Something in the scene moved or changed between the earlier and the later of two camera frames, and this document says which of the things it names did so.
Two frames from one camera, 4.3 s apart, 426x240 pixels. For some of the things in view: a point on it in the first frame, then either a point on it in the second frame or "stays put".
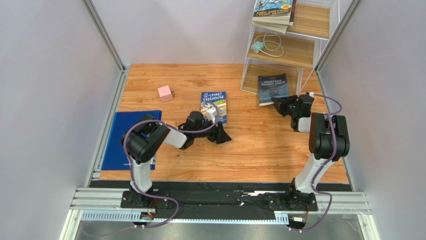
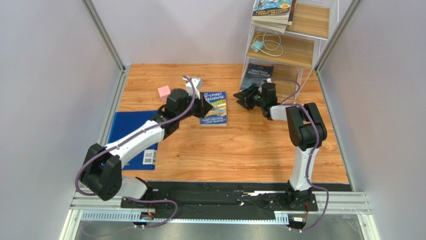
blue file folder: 115,157 stays put
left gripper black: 219,135 → 203,107
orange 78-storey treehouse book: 277,28 stays put
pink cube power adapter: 165,93 stays put
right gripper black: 284,106 → 251,98
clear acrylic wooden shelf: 272,53 stays put
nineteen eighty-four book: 271,86 → 256,74
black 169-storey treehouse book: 274,10 stays put
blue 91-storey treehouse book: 220,98 stays put
